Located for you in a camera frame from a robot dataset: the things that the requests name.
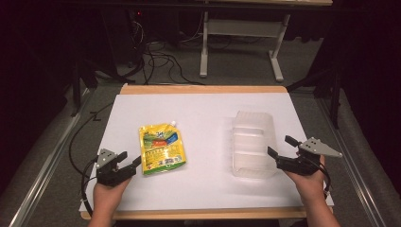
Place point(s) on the person's right hand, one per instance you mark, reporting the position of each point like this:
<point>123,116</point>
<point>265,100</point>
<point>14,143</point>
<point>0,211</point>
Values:
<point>310,186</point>

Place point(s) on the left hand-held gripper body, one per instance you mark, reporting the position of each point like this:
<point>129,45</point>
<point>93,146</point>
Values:
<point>108,175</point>

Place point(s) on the yellow green spouted pouch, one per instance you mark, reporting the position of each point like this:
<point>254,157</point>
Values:
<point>161,149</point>

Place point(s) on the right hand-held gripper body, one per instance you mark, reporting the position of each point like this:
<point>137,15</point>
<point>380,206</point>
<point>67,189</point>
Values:
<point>302,164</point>

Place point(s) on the clear plastic container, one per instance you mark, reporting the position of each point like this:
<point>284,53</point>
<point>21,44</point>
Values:
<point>252,145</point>

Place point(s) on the white table mat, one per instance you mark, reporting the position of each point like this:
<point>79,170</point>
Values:
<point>201,189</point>

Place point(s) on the black metal stand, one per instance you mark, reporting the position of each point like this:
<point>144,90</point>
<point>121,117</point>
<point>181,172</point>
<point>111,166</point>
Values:
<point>77,88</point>
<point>334,94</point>

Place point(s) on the metal floor rail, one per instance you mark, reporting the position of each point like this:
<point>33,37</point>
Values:
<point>47,164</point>
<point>350,151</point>

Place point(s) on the person's left hand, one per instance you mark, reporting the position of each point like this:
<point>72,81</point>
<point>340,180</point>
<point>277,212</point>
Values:
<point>107,197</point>

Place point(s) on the white metal desk frame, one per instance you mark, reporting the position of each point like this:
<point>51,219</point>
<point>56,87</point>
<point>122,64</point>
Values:
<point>242,28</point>

